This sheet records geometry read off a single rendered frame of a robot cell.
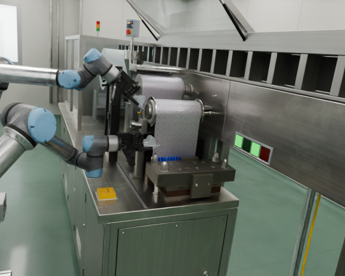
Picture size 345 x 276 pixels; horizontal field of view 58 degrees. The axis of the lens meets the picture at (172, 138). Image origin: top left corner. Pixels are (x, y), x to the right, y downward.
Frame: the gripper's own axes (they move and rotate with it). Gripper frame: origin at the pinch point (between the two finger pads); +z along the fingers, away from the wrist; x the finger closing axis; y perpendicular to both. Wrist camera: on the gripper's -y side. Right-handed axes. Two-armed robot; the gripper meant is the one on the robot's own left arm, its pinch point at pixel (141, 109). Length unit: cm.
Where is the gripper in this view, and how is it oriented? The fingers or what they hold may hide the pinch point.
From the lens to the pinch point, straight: 152.8
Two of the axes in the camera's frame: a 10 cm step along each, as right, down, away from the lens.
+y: 6.6, -7.5, 0.6
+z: 6.4, 6.1, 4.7
